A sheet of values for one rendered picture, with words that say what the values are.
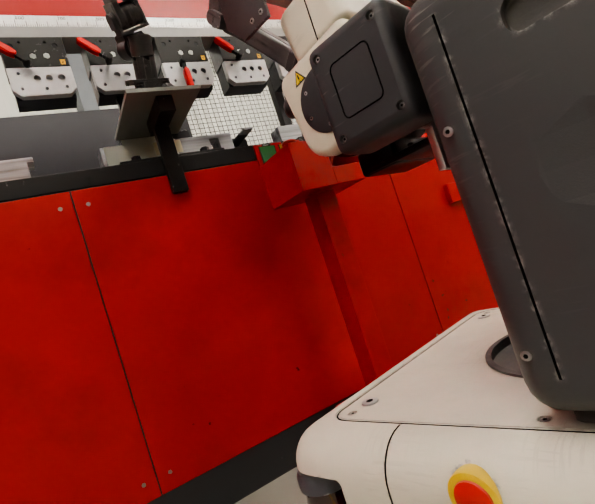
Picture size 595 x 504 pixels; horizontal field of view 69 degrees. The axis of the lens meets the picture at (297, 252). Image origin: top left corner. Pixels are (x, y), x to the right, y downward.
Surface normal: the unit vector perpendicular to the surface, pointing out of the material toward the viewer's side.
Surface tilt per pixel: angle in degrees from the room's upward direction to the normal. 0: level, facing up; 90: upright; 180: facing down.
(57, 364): 90
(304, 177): 90
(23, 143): 90
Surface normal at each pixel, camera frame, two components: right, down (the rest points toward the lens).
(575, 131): -0.65, 0.22
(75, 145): 0.46, -0.19
